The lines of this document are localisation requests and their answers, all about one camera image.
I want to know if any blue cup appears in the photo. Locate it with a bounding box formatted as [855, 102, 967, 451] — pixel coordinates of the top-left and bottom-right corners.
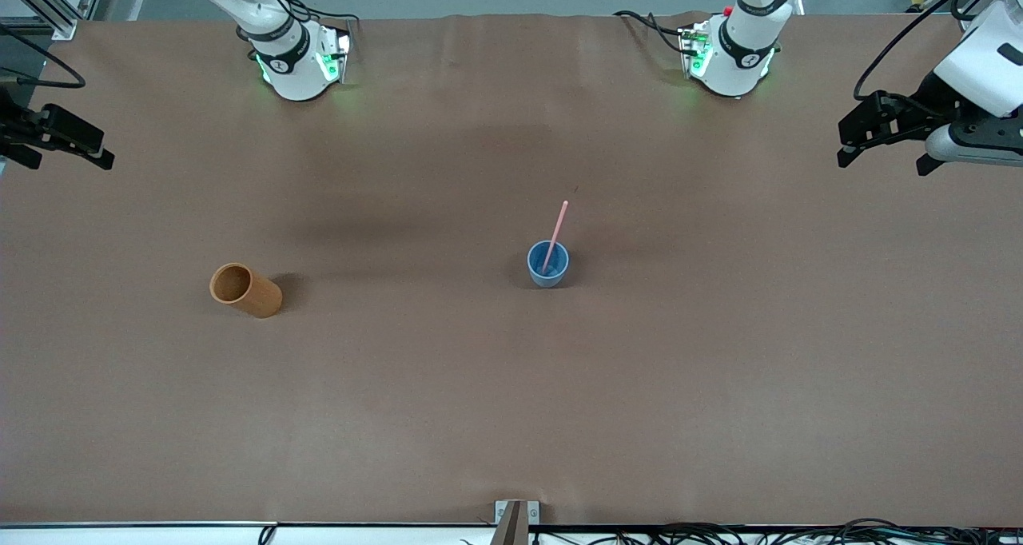
[527, 241, 571, 288]

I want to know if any black arm base cable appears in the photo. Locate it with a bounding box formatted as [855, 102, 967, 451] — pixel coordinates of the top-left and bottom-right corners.
[613, 9, 691, 55]
[253, 0, 361, 31]

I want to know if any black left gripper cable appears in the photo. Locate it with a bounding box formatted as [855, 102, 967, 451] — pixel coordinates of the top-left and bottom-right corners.
[852, 0, 997, 101]

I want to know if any brown cylindrical cup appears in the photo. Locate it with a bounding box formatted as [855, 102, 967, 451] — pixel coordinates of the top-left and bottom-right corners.
[209, 262, 284, 319]

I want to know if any black left arm base cable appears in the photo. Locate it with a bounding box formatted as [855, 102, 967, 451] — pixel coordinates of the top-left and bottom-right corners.
[613, 9, 691, 55]

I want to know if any aluminium frame profile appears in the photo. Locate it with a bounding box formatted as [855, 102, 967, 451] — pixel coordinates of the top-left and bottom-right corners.
[0, 0, 109, 42]
[949, 0, 1011, 31]

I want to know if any black right arm base cable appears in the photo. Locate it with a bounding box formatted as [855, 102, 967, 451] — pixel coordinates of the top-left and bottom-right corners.
[253, 0, 361, 31]

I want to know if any pink straw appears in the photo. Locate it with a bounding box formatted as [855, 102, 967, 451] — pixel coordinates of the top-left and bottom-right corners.
[541, 201, 570, 275]

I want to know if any brown table cover sheet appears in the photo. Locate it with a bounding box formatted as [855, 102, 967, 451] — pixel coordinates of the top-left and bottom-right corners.
[0, 13, 1023, 528]

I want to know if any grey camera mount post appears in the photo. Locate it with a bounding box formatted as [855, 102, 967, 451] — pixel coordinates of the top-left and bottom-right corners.
[490, 501, 529, 545]

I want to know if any silver metal bracket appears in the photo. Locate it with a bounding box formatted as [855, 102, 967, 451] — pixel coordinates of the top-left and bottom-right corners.
[495, 500, 541, 527]

